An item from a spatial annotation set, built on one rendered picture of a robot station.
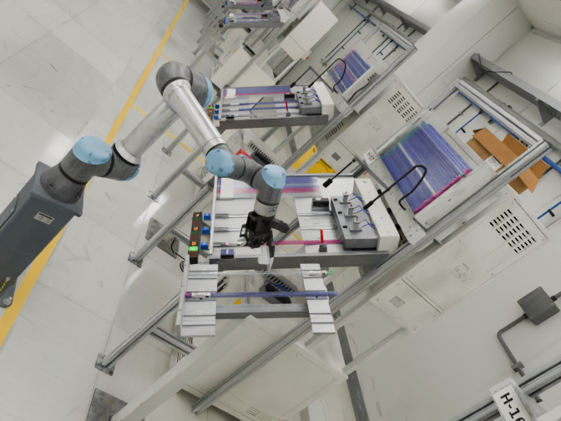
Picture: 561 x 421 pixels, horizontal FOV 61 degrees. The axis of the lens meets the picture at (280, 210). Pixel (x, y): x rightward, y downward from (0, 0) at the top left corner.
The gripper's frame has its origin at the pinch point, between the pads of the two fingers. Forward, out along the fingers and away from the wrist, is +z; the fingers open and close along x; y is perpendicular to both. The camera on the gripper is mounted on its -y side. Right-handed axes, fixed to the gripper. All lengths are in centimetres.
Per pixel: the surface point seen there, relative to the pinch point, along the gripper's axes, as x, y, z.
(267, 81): -378, -312, 76
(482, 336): 32, -183, 92
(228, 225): -39.0, -16.9, 15.8
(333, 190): -35, -75, 5
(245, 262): -15.0, -9.1, 15.7
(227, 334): 7.5, 12.0, 24.0
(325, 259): 2.1, -34.8, 8.7
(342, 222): -7, -50, 0
